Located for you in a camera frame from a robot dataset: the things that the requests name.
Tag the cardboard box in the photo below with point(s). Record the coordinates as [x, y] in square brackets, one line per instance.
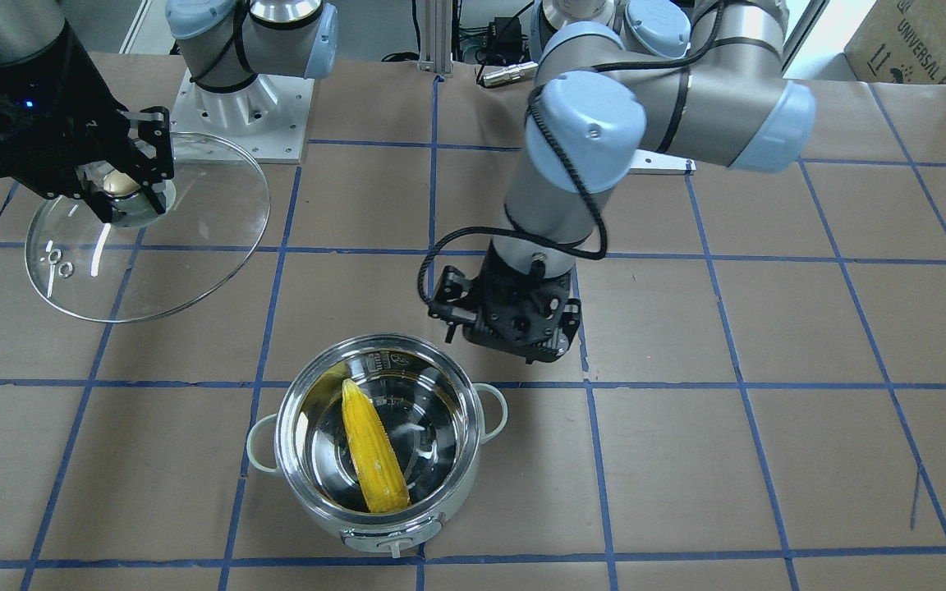
[901, 42]

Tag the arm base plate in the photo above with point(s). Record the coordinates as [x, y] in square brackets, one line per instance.
[658, 164]
[269, 118]

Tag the silver cable connector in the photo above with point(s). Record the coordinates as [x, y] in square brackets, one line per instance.
[510, 74]

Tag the glass pot lid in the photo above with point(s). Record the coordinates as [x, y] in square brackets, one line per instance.
[149, 265]

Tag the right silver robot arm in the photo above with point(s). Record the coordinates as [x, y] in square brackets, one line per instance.
[226, 44]

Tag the steel pot with green handles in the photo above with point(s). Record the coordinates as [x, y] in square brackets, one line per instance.
[437, 419]

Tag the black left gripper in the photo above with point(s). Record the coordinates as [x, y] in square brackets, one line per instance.
[450, 292]

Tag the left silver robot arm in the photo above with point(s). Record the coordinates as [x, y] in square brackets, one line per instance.
[705, 84]

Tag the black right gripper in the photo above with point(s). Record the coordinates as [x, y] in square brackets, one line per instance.
[77, 115]

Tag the yellow corn cob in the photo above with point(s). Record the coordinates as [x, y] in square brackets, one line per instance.
[378, 473]

